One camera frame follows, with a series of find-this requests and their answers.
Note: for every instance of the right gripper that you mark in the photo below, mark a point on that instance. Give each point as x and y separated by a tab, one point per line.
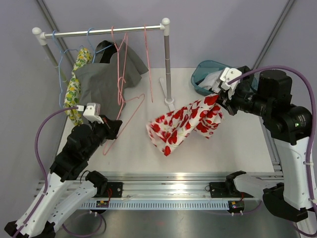
229	103

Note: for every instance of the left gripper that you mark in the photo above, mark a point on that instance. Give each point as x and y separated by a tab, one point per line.
112	127

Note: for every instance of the dark dotted skirt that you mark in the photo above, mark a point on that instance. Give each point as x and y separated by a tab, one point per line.
248	83

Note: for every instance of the white skirt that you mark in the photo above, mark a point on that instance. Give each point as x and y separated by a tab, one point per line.
211	82

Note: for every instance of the red floral white garment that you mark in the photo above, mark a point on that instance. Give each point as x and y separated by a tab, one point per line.
168	131

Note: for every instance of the grey garment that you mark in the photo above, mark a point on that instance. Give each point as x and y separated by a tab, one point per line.
99	79

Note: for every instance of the pink hanger of dotted skirt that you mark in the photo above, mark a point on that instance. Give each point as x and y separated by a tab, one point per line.
120	74

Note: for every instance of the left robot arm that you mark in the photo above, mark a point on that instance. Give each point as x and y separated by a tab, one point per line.
49	211

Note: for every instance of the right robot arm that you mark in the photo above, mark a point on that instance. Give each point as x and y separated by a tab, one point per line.
292	129

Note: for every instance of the lemon print garment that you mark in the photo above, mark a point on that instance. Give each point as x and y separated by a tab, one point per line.
73	91

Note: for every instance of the teal plastic bin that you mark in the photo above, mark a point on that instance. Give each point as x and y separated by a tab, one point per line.
209	66

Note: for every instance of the metal clothes rack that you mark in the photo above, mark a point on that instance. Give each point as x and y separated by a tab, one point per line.
128	92

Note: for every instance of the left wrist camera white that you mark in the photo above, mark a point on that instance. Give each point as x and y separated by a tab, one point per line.
91	112

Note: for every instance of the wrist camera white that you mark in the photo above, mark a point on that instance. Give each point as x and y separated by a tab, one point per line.
91	112
223	79

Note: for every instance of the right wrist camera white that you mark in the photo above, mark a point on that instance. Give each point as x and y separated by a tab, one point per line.
223	79

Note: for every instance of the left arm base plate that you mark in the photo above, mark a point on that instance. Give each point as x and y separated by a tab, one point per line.
113	190

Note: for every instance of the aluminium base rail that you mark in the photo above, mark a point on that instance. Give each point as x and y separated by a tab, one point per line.
166	185

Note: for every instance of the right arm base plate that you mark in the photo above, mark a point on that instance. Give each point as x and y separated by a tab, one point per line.
219	190

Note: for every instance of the slotted cable duct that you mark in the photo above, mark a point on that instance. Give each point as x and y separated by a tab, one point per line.
156	205

